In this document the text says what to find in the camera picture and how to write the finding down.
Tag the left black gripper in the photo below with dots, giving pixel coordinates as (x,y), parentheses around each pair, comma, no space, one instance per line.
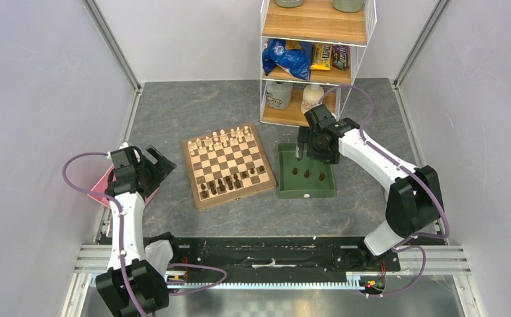
(160,169)

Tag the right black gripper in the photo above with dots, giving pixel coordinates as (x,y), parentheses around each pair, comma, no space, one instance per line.
(307,135)

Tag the wooden chess board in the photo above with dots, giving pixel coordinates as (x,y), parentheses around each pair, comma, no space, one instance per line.
(221,153)

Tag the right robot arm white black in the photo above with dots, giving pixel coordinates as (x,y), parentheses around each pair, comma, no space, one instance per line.
(414,198)

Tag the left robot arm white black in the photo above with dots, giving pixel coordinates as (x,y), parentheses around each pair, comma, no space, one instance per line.
(131,286)

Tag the pink box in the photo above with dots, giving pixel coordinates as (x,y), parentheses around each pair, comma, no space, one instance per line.
(101,185)

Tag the green tray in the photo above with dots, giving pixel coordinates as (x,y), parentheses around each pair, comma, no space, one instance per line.
(297,186)

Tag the cream patterned bottle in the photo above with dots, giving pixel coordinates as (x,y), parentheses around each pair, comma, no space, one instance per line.
(311,96)

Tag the clear patterned jug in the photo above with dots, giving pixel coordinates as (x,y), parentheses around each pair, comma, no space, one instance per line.
(278,94)

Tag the blue snack bag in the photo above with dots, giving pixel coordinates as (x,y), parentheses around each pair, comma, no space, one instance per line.
(294,57)

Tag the yellow candy bag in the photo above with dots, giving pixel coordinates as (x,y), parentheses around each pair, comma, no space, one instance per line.
(321,57)

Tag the brown candy bag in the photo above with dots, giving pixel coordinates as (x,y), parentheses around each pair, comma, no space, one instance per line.
(341,57)

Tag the green glass jar right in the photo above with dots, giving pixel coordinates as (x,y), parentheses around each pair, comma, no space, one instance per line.
(348,6)

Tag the green glass jar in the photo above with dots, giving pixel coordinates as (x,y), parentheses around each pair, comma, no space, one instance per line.
(289,3)
(348,6)

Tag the green glass jar left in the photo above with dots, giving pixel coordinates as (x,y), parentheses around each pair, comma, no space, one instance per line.
(289,3)

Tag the wire shelf with wood boards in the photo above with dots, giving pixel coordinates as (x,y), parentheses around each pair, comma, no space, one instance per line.
(333,37)

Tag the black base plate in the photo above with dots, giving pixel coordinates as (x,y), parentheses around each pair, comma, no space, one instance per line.
(337,253)

